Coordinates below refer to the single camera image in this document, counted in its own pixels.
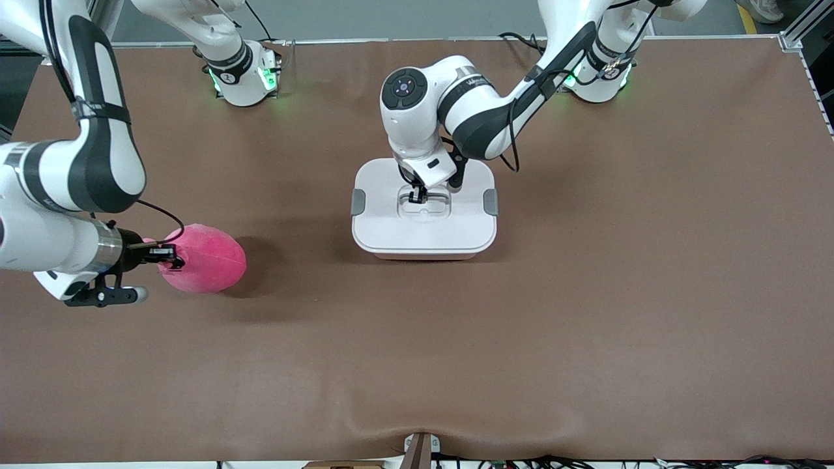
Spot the black left base cable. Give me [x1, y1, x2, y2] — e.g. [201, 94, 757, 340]
[498, 31, 551, 56]

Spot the grey shoe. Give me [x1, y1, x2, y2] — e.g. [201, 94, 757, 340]
[735, 0, 786, 25]

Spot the grey lid handle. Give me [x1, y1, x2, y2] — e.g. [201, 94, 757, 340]
[399, 185, 452, 204]

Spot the aluminium frame post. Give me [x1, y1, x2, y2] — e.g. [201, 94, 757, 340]
[779, 0, 834, 51]
[85, 0, 124, 41]

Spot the brown table mat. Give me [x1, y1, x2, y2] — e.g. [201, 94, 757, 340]
[0, 36, 834, 464]

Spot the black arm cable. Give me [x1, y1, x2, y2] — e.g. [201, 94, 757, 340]
[134, 199, 186, 249]
[505, 0, 659, 174]

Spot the white plastic box lid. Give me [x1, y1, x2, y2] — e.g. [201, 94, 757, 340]
[352, 158, 498, 255]

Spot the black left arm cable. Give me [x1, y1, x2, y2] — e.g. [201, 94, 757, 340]
[505, 0, 659, 174]

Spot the black base cable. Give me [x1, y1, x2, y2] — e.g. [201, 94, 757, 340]
[498, 31, 551, 56]
[244, 0, 287, 66]

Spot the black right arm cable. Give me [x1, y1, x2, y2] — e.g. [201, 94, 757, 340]
[134, 199, 186, 249]

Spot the pink plush toy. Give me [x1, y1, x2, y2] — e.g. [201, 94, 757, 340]
[143, 223, 248, 294]

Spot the black right base cable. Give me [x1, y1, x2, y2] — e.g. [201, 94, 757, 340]
[244, 0, 287, 66]

